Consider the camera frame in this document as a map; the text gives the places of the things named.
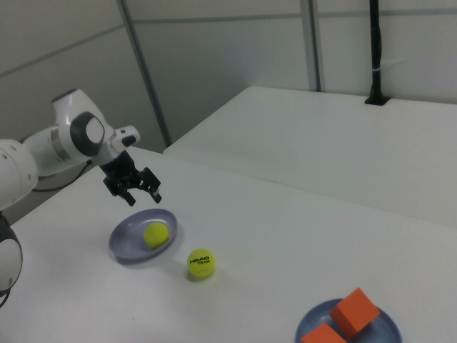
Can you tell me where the lilac round plate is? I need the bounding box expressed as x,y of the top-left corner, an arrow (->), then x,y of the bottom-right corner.
109,209 -> 179,265

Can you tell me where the plain yellow tennis ball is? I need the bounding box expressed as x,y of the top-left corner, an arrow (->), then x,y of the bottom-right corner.
144,222 -> 170,249

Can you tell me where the yellow tennis ball black logo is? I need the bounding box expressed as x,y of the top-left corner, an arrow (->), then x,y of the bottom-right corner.
187,248 -> 216,278

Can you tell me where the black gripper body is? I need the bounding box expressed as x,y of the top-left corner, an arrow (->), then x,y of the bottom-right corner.
99,149 -> 144,185

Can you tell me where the blue round plate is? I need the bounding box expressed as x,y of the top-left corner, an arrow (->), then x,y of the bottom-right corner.
295,298 -> 403,343

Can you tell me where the grey partition post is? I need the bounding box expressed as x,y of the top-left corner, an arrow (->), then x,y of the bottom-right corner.
117,0 -> 171,148
306,0 -> 324,92

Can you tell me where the black pole with base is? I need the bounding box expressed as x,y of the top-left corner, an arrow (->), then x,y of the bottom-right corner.
363,0 -> 390,106

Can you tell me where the orange foam cube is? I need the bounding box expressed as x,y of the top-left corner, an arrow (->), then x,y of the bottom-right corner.
301,323 -> 353,343
328,287 -> 381,339

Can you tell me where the white zip tie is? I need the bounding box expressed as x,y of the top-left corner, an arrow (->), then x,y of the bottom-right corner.
371,58 -> 408,74

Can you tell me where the white side table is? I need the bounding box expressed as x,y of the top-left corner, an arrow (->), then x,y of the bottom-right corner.
163,85 -> 457,229

